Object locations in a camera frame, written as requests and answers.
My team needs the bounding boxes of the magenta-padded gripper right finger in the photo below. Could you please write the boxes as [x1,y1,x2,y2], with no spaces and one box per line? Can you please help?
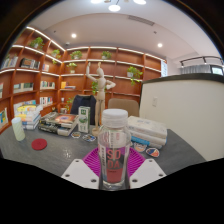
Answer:
[127,147,167,190]

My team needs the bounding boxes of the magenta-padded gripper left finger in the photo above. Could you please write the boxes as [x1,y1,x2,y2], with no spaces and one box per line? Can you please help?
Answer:
[61,147,103,190]

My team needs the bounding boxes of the clear bottle with red label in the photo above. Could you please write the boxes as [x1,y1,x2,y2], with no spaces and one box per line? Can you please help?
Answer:
[97,108,132,191]

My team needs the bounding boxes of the orange blue sticker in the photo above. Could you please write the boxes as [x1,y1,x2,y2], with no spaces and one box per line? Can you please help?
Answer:
[145,147,161,158]

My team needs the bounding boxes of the pale round sticker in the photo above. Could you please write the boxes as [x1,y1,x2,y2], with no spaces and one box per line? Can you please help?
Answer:
[132,141,148,153]

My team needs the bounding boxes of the blue round sticker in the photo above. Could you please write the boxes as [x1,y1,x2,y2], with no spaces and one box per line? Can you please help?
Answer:
[81,133,97,143]

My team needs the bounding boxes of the flat round red coaster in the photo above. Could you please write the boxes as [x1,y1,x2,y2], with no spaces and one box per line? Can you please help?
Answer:
[31,138,48,151]

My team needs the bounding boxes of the tall green white carton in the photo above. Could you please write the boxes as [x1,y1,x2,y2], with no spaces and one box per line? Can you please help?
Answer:
[77,105,91,134]

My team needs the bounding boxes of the dark book stack, orange cover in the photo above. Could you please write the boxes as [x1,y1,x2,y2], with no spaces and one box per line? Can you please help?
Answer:
[37,111,80,137]

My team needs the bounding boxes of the dark blue chair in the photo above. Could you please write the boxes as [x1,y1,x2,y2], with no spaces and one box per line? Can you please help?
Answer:
[70,94,98,117]

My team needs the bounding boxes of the tan chair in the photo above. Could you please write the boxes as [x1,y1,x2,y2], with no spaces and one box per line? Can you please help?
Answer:
[107,97,140,118]

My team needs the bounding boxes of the pale green striped cup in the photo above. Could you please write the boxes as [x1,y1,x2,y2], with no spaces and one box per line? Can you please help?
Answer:
[10,116,26,142]

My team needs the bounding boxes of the colourful book stack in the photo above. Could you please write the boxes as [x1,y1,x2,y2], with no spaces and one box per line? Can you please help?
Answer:
[14,104,43,130]

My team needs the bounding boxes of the wooden artist mannequin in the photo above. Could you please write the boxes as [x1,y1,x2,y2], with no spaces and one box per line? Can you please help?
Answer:
[85,61,117,137]

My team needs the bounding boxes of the wooden bookshelf unit with plants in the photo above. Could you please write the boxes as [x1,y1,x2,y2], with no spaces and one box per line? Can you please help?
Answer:
[0,26,169,134]

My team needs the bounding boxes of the grey curtain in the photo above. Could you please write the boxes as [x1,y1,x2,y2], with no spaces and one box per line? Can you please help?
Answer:
[181,63,213,75]

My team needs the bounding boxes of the window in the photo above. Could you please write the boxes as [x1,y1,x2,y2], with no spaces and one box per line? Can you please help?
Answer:
[210,65,224,76]

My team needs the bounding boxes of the ceiling air vent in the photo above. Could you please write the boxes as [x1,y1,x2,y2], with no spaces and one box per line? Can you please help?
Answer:
[128,14,156,27]

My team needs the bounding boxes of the white ceiling lights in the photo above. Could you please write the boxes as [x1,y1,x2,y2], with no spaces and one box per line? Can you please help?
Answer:
[68,0,164,49]

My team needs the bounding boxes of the black ceiling track rail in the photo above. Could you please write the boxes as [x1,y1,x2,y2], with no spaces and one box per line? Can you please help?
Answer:
[179,55,224,68]

